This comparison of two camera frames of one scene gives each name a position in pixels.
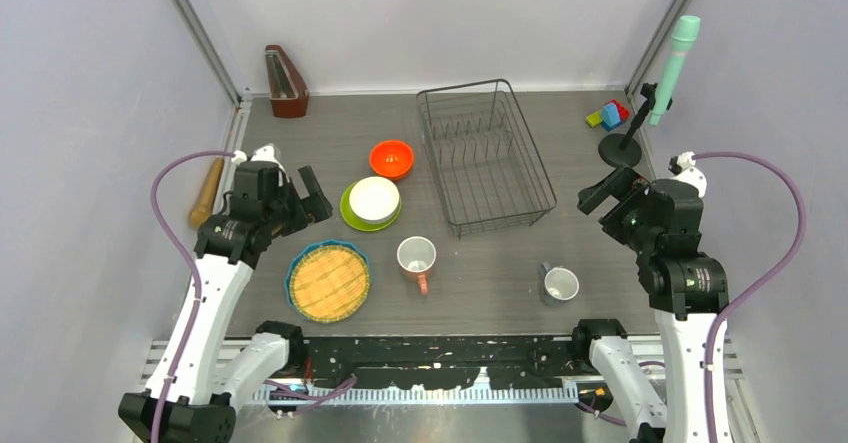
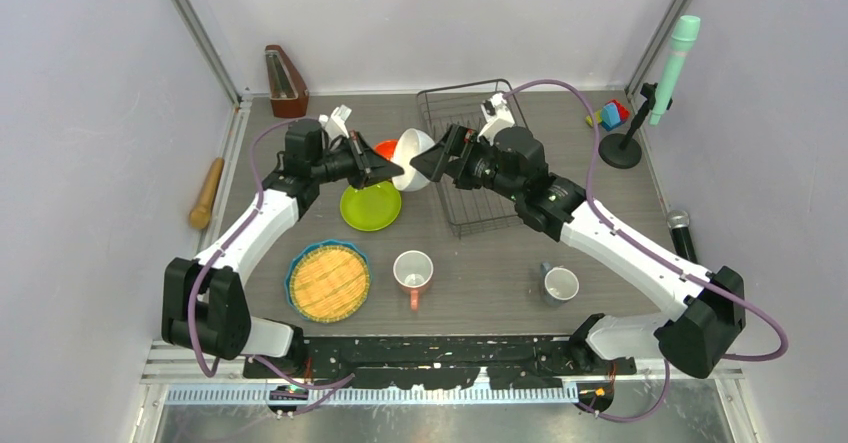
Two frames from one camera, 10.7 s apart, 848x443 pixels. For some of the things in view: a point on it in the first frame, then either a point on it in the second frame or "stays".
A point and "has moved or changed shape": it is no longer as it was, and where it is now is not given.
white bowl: x=374 y=199 -> x=409 y=144
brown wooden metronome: x=289 y=96 stays
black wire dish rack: x=489 y=169 stays
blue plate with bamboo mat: x=328 y=281 stays
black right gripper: x=619 y=182 -> x=460 y=142
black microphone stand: x=622 y=150 stays
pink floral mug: x=416 y=255 has moved or changed shape
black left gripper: x=315 y=206 -> x=368 y=168
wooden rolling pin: x=204 y=203 stays
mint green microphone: x=684 y=34 stays
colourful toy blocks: x=610 y=116 stays
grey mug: x=558 y=284 stays
